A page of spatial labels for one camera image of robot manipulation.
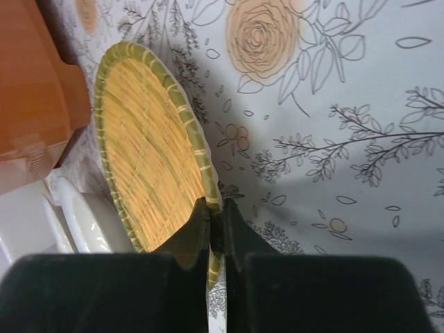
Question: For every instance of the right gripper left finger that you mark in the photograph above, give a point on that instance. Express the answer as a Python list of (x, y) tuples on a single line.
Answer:
[(177, 277)]

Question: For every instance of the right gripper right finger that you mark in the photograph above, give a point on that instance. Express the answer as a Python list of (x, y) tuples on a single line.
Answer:
[(241, 244)]

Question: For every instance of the round woven bamboo mat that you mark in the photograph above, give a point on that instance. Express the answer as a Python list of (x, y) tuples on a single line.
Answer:
[(154, 154)]

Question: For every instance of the orange plastic bin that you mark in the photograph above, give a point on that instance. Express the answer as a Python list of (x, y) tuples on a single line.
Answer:
[(44, 100)]

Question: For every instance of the floral pattern table mat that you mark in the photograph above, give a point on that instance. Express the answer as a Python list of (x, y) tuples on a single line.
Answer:
[(324, 118)]

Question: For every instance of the small white paper plate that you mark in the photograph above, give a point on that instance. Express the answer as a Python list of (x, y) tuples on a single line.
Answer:
[(32, 221)]

